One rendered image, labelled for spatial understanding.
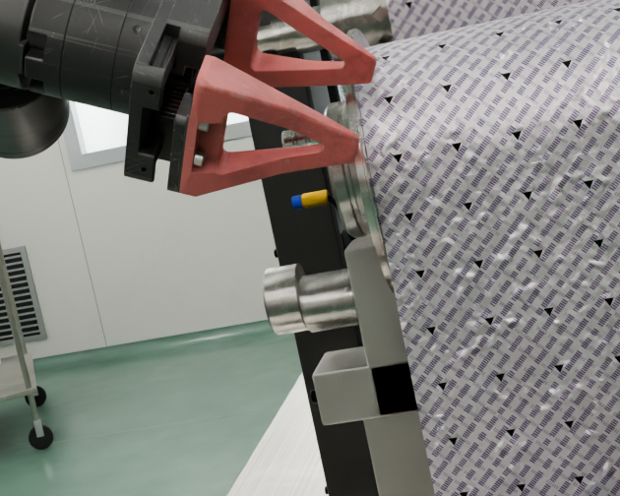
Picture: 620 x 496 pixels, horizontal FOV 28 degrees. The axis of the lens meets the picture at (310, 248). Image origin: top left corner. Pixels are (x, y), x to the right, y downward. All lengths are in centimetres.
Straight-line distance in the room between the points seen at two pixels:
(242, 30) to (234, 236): 583
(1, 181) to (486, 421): 621
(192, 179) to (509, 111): 16
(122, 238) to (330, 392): 589
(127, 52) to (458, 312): 21
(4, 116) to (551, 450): 32
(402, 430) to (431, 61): 22
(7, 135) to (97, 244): 600
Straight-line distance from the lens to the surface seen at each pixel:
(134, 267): 660
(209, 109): 53
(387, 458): 73
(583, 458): 64
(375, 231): 61
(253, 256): 642
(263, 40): 93
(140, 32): 56
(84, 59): 56
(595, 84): 61
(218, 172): 55
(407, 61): 63
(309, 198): 74
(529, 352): 63
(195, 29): 55
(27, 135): 65
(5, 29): 57
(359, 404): 72
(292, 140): 68
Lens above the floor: 131
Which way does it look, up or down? 8 degrees down
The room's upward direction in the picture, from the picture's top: 12 degrees counter-clockwise
